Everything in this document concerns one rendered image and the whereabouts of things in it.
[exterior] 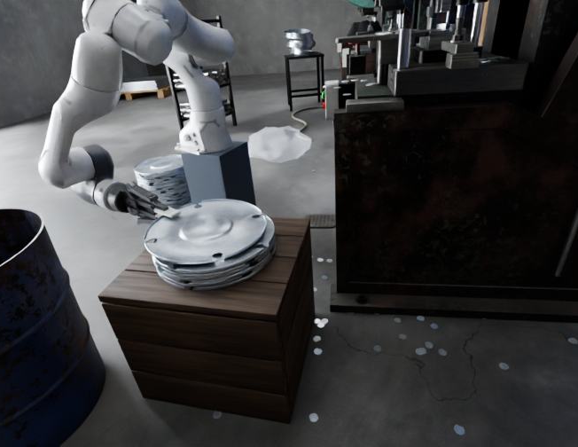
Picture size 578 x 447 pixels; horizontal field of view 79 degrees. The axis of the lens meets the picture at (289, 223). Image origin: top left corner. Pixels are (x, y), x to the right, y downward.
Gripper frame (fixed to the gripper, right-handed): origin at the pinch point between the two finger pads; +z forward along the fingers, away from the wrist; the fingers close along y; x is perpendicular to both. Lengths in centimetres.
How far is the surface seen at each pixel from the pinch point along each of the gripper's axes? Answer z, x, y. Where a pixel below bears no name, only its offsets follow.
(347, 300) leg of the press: 41, 30, -36
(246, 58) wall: -422, 583, -44
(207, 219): 12.3, 2.1, 0.8
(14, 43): -508, 203, 16
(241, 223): 20.4, 5.3, 0.4
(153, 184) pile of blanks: -76, 51, -29
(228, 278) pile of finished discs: 28.5, -10.2, -2.4
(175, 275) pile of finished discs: 18.1, -14.9, -2.4
